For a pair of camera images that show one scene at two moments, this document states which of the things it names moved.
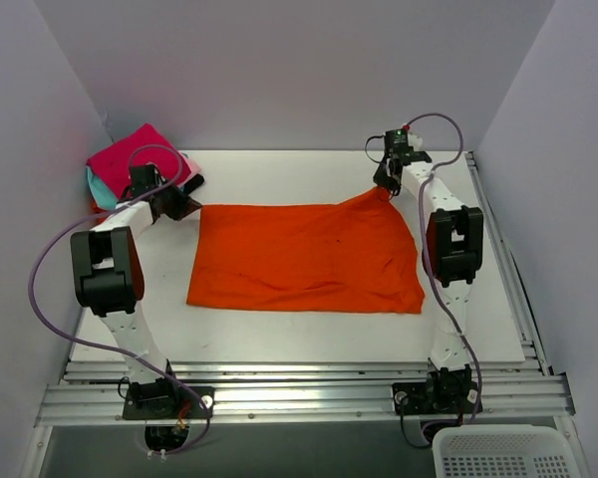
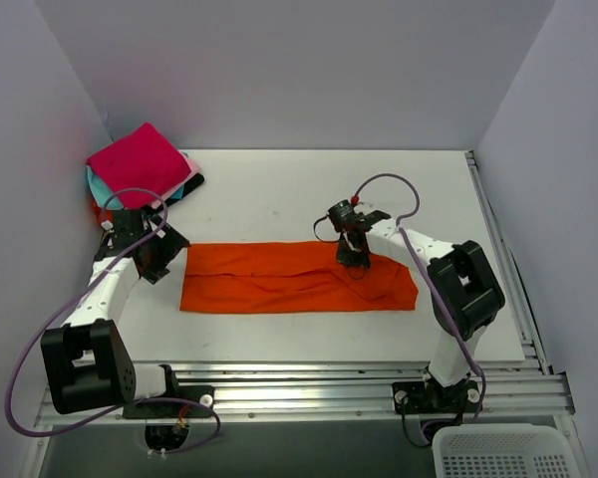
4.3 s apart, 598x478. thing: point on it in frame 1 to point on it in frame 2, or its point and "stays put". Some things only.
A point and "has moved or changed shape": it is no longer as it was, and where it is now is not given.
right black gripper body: (386, 178) to (352, 247)
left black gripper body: (177, 203) to (160, 251)
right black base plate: (436, 397) stays put
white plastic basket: (504, 451) stays put
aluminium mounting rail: (92, 394) stays put
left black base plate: (161, 399) stays put
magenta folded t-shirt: (144, 145) stays put
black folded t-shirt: (191, 185) stays put
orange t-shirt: (342, 256) has moved or changed shape
